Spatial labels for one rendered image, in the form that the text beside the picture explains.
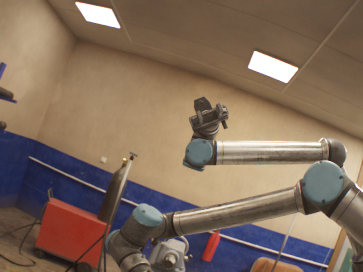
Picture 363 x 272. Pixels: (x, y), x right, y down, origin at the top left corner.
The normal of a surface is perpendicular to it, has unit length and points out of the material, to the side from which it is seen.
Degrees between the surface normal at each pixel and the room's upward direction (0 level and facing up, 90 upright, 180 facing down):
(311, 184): 87
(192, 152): 92
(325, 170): 87
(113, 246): 88
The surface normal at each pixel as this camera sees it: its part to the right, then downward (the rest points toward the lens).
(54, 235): 0.26, 0.00
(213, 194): -0.07, -0.13
